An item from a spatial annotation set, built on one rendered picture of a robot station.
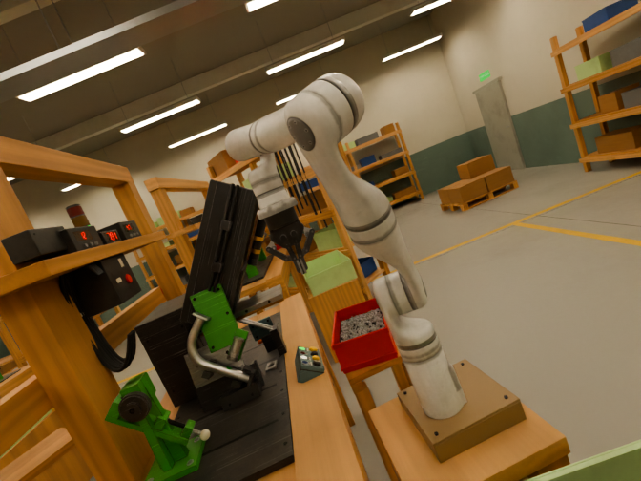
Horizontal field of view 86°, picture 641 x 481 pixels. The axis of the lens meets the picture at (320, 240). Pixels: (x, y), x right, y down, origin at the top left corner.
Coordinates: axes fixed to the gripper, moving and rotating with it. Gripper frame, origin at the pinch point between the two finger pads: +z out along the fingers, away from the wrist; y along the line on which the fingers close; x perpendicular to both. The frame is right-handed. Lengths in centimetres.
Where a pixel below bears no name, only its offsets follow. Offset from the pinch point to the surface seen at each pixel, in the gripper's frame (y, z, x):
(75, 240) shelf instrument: 57, -28, -26
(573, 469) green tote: -24, 34, 42
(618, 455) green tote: -30, 34, 44
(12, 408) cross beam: 74, 5, -3
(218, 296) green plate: 30, 6, -40
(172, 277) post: 67, 0, -114
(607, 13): -492, -79, -332
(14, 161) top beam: 66, -56, -34
